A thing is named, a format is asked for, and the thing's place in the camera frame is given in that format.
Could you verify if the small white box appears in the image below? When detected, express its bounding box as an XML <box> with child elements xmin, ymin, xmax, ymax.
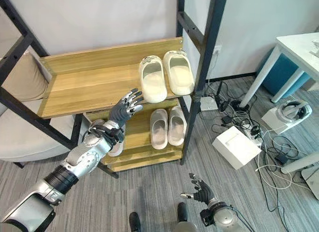
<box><xmin>261</xmin><ymin>108</ymin><xmax>301</xmax><ymax>135</ymax></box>

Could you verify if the long white cable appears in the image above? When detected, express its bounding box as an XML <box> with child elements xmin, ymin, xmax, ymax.
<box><xmin>254</xmin><ymin>122</ymin><xmax>319</xmax><ymax>193</ymax></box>

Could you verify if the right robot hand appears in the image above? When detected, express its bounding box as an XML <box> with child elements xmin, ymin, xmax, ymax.
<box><xmin>180</xmin><ymin>173</ymin><xmax>218</xmax><ymax>206</ymax></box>

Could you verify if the right dark robot foot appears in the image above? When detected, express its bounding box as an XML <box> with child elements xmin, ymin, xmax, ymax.
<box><xmin>176</xmin><ymin>202</ymin><xmax>188</xmax><ymax>226</ymax></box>

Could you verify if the white VR headset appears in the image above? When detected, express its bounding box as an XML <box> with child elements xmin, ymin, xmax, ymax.
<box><xmin>277</xmin><ymin>100</ymin><xmax>314</xmax><ymax>123</ymax></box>

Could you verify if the beige sofa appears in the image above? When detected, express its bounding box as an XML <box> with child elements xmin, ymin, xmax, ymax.
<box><xmin>0</xmin><ymin>36</ymin><xmax>83</xmax><ymax>169</ymax></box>

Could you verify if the beige slipper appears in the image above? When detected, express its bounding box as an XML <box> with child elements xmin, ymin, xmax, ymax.
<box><xmin>167</xmin><ymin>105</ymin><xmax>187</xmax><ymax>146</ymax></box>
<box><xmin>150</xmin><ymin>108</ymin><xmax>169</xmax><ymax>150</ymax></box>

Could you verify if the blue stool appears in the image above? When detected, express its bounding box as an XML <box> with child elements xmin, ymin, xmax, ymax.
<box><xmin>256</xmin><ymin>53</ymin><xmax>311</xmax><ymax>98</ymax></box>

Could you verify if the wooden shoe rack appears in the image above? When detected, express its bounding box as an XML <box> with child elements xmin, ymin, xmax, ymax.
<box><xmin>38</xmin><ymin>36</ymin><xmax>198</xmax><ymax>173</ymax></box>

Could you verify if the large white box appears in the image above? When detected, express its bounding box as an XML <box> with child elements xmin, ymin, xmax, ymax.
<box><xmin>211</xmin><ymin>125</ymin><xmax>263</xmax><ymax>171</ymax></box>

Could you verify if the pink slipper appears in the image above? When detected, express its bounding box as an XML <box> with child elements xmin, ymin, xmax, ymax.
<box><xmin>107</xmin><ymin>124</ymin><xmax>126</xmax><ymax>158</ymax></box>

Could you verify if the beige cushion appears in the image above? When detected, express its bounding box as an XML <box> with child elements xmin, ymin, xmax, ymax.
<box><xmin>1</xmin><ymin>51</ymin><xmax>49</xmax><ymax>102</ymax></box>

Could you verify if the grey flat device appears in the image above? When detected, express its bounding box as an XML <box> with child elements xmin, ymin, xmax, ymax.
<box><xmin>200</xmin><ymin>95</ymin><xmax>219</xmax><ymax>111</ymax></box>

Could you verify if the white power strip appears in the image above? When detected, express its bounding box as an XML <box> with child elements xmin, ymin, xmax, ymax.
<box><xmin>245</xmin><ymin>127</ymin><xmax>263</xmax><ymax>148</ymax></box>

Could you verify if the left dark robot foot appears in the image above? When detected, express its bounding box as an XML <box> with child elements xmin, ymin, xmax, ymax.
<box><xmin>129</xmin><ymin>212</ymin><xmax>142</xmax><ymax>232</ymax></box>

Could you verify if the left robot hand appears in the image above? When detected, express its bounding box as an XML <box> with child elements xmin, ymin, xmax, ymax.
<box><xmin>109</xmin><ymin>88</ymin><xmax>145</xmax><ymax>126</ymax></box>

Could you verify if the white desk foot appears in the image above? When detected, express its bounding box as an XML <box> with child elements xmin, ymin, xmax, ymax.
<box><xmin>281</xmin><ymin>151</ymin><xmax>319</xmax><ymax>175</ymax></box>

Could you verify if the cream slipper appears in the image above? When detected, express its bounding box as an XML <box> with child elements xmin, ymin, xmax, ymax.
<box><xmin>138</xmin><ymin>56</ymin><xmax>168</xmax><ymax>103</ymax></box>
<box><xmin>162</xmin><ymin>50</ymin><xmax>195</xmax><ymax>96</ymax></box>

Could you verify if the white table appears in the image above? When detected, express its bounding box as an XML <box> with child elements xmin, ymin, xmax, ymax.
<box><xmin>240</xmin><ymin>32</ymin><xmax>319</xmax><ymax>106</ymax></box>

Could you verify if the black metal frame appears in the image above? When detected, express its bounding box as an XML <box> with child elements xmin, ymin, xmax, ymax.
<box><xmin>0</xmin><ymin>0</ymin><xmax>229</xmax><ymax>179</ymax></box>

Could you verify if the black cable tangle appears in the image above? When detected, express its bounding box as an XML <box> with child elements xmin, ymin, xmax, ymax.
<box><xmin>205</xmin><ymin>80</ymin><xmax>307</xmax><ymax>168</ymax></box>

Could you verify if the black round table base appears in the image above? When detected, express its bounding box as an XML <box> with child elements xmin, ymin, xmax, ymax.
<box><xmin>230</xmin><ymin>99</ymin><xmax>250</xmax><ymax>111</ymax></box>

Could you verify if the dark robot foot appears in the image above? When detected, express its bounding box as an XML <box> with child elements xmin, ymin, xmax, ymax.
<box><xmin>176</xmin><ymin>202</ymin><xmax>188</xmax><ymax>226</ymax></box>
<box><xmin>129</xmin><ymin>212</ymin><xmax>142</xmax><ymax>232</ymax></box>

